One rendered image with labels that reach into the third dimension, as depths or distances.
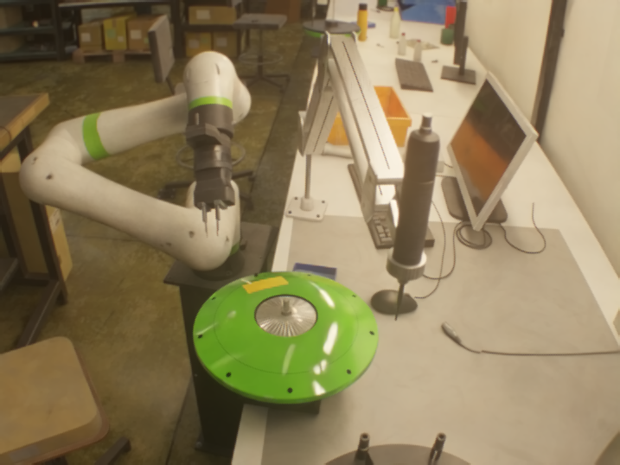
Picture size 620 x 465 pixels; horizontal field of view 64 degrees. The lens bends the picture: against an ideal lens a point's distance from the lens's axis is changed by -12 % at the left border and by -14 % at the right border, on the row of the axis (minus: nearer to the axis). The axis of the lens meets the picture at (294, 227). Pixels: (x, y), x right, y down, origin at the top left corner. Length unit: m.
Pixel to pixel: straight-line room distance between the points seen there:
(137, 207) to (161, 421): 1.12
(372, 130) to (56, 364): 1.10
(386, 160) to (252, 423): 0.51
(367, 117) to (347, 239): 0.63
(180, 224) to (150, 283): 1.57
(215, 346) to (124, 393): 1.42
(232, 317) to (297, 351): 0.13
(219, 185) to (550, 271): 0.86
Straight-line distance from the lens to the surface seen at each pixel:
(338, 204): 1.57
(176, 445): 2.10
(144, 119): 1.31
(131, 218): 1.24
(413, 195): 0.64
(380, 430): 1.00
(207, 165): 1.07
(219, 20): 6.20
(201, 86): 1.13
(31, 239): 2.77
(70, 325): 2.65
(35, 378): 1.57
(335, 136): 1.90
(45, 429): 1.45
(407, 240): 0.67
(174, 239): 1.23
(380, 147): 0.79
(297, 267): 1.31
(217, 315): 0.95
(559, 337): 1.28
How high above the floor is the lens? 1.72
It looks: 33 degrees down
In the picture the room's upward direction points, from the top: 1 degrees clockwise
